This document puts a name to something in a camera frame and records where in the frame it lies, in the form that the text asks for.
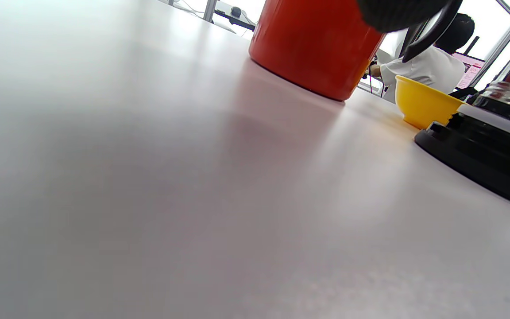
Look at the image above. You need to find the person's left hand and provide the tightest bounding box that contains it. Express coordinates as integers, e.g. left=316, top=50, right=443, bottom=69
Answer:
left=356, top=0, right=453, bottom=34

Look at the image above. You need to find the orange hot water kettle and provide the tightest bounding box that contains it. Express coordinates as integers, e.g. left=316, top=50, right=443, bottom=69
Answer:
left=249, top=0, right=464, bottom=102

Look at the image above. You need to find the yellow bowl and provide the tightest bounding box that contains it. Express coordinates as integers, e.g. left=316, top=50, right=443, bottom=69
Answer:
left=394, top=75, right=468, bottom=130

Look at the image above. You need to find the black kettle lid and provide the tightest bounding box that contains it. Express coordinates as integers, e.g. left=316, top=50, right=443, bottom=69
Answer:
left=414, top=27, right=510, bottom=211

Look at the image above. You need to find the computer monitor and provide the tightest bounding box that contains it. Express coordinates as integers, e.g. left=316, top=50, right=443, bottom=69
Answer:
left=456, top=35, right=487, bottom=90

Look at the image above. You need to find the aluminium frame post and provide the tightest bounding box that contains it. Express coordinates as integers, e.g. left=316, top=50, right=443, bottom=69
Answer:
left=471, top=0, right=510, bottom=87

